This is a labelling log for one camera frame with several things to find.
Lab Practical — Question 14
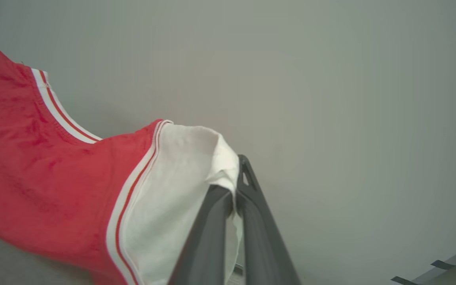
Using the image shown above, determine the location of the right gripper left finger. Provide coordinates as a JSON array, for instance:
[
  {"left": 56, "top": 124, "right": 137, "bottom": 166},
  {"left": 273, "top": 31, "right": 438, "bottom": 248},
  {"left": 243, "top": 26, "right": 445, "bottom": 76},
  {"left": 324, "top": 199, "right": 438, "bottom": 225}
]
[{"left": 168, "top": 184, "right": 235, "bottom": 285}]

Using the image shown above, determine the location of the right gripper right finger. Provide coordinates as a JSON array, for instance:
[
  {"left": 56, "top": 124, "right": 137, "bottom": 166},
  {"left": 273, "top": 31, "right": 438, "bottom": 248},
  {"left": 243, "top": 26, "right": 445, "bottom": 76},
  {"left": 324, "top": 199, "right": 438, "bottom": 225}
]
[{"left": 235, "top": 154, "right": 301, "bottom": 285}]

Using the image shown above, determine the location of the red and white jersey garment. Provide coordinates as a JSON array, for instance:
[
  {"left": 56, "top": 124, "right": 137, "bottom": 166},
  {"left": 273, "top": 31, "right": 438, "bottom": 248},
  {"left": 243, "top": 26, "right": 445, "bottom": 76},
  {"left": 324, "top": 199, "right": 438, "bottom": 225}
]
[{"left": 0, "top": 29, "right": 245, "bottom": 285}]

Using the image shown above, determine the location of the grey fabric sofa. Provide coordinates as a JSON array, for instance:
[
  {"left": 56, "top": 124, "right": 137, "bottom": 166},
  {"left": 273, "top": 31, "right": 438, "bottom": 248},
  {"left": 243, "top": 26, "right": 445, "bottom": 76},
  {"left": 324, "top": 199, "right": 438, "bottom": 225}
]
[{"left": 0, "top": 223, "right": 95, "bottom": 285}]

